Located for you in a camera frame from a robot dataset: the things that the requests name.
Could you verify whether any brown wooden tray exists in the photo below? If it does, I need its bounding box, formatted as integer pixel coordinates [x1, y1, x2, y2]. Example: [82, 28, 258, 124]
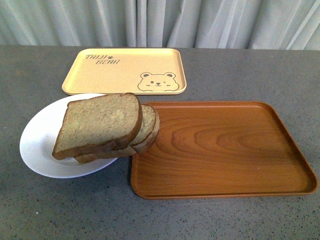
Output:
[130, 101, 319, 200]

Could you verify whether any white round plate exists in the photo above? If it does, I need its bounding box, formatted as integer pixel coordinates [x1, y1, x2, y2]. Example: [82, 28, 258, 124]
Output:
[19, 93, 116, 179]

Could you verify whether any grey curtain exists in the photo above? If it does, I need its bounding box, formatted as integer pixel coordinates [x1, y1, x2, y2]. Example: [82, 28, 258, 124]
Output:
[0, 0, 320, 50]

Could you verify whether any bread slice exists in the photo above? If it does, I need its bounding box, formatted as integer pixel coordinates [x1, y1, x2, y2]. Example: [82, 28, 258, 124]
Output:
[75, 104, 160, 164]
[52, 93, 143, 160]

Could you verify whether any yellow bear tray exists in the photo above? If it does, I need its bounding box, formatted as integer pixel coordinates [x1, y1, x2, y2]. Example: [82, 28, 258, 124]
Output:
[61, 48, 187, 95]

